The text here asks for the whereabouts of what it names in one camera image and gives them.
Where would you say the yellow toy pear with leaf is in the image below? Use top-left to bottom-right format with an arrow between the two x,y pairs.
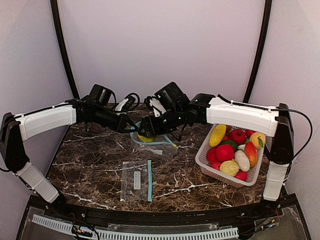
249,132 -> 266,150

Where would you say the large clear zip bag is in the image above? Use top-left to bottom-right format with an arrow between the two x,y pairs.
130,132 -> 178,160

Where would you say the dark green toy pepper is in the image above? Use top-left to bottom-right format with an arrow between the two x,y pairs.
220,139 -> 239,152

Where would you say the black front rail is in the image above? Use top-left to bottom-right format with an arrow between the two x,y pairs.
45,196 -> 294,227

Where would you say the brown toy potato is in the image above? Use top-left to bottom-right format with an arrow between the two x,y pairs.
225,125 -> 232,133

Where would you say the red toy fruit left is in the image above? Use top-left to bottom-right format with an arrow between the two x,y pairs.
206,147 -> 218,164

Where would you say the red toy fruit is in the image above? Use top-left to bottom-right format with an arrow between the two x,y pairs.
234,170 -> 248,182
206,147 -> 218,164

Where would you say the red toy fruit front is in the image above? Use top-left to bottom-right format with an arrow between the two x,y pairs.
234,170 -> 248,182

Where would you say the white slotted cable duct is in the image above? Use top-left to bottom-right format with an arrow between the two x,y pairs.
31,214 -> 239,240

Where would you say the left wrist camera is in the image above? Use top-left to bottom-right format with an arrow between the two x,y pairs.
114,92 -> 140,113

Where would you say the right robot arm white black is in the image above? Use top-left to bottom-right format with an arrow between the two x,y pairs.
138,82 -> 297,201

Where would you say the black corner frame post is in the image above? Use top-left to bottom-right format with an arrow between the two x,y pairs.
243,0 -> 273,103
50,0 -> 80,99

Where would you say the orange toy carrot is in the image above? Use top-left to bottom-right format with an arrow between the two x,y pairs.
244,141 -> 258,169

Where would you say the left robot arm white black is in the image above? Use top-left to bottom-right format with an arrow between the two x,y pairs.
0,84 -> 138,204

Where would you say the black corner frame post right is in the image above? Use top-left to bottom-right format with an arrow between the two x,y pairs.
243,0 -> 273,103

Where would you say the small clear zip bag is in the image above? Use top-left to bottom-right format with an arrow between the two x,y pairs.
120,159 -> 153,202

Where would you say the red toy apple large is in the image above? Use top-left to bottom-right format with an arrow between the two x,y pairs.
215,144 -> 234,163

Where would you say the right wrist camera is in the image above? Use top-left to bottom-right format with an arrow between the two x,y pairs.
144,96 -> 167,118

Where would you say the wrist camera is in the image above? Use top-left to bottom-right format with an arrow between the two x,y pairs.
144,96 -> 167,118
114,92 -> 140,113

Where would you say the black corner frame post left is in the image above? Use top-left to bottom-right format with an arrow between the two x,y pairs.
50,0 -> 80,99

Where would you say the white plastic basket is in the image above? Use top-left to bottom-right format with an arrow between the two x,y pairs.
195,124 -> 264,188

